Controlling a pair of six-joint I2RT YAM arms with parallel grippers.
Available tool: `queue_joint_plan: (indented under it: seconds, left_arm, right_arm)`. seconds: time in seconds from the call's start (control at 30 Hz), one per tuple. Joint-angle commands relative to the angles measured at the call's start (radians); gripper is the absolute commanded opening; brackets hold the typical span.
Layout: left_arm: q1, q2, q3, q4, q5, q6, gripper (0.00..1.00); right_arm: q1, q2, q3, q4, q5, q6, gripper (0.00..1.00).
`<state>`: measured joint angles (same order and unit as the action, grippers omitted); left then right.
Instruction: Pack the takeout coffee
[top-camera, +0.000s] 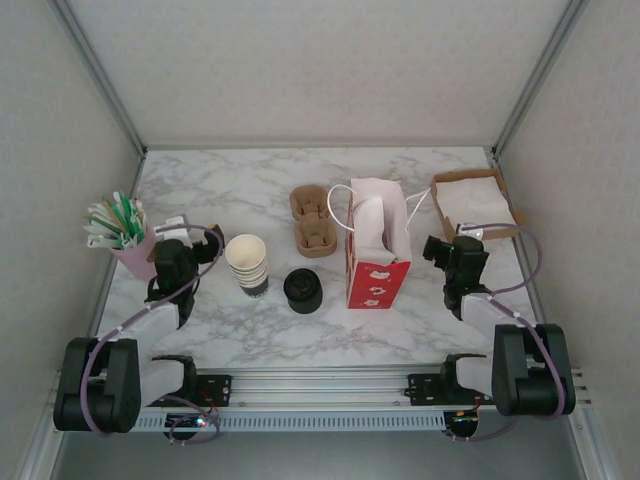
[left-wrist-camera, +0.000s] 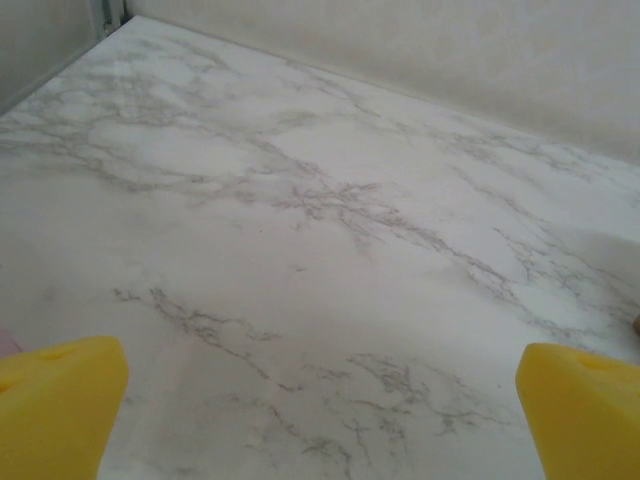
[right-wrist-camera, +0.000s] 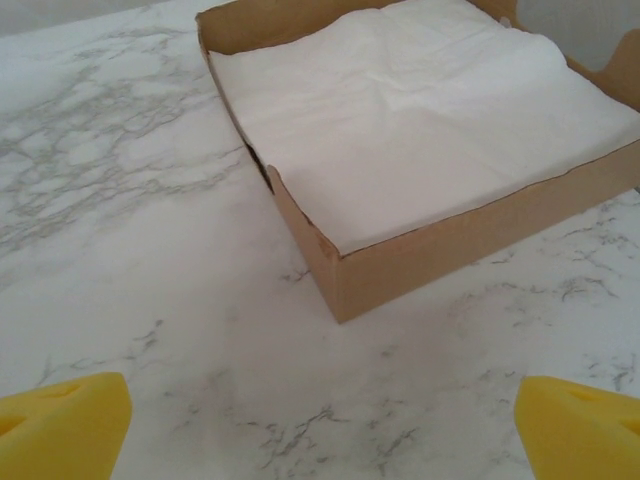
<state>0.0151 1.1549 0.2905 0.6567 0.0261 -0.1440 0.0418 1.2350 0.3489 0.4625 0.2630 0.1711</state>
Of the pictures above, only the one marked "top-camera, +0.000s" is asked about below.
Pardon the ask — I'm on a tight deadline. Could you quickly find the grey slotted cable duct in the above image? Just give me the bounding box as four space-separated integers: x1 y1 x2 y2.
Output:
64 412 447 432

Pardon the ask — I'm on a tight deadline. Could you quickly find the brown cardboard tray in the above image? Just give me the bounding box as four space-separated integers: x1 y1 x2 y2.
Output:
429 168 526 242

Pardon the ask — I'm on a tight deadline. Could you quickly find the paper cup stack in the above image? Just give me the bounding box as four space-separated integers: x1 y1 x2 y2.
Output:
224 234 270 300

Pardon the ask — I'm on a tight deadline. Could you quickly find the aluminium frame post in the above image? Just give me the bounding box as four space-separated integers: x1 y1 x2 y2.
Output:
47 0 149 156
490 0 591 157

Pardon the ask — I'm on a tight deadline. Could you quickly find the red white patterned gift bag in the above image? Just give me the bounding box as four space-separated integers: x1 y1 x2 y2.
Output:
326 176 434 310

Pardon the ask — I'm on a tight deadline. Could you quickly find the white paper napkin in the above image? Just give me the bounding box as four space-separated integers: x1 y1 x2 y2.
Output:
351 196 397 265

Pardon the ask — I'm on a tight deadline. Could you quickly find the pink cup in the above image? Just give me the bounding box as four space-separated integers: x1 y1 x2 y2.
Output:
108 224 164 282

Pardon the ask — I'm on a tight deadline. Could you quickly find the brown pulp cup carrier stack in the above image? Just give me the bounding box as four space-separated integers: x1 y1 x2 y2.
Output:
288 183 340 260

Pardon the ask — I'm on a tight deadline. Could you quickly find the green white wrapped straw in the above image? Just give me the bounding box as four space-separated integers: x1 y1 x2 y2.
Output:
82 223 121 240
85 235 126 251
128 197 147 236
85 200 121 232
112 188 132 234

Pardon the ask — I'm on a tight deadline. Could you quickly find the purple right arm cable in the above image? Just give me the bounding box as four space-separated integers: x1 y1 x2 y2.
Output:
452 222 576 444

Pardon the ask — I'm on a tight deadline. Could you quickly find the white napkin stack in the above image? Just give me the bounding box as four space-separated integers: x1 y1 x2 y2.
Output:
437 178 516 226

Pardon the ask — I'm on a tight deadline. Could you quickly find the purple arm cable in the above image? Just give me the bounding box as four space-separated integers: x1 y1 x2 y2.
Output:
452 222 576 444
79 225 226 446

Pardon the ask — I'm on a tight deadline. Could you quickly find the black plastic lids stack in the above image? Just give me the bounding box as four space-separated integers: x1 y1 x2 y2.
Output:
282 267 324 316

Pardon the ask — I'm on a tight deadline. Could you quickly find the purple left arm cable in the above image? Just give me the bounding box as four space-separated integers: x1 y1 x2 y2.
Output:
79 225 226 446

